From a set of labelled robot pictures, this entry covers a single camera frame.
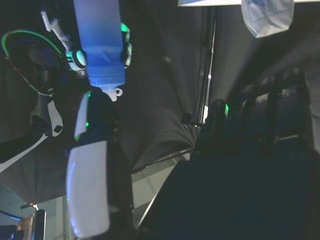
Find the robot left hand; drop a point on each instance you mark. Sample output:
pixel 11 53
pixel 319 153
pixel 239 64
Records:
pixel 87 187

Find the blue translucent water bottle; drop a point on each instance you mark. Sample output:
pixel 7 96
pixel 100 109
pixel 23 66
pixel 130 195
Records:
pixel 100 37

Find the person's hand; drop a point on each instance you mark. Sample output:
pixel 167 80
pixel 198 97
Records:
pixel 26 223

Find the black smartphone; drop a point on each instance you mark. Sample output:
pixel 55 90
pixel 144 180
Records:
pixel 40 225

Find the grey umbrella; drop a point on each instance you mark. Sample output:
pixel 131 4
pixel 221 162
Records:
pixel 267 17

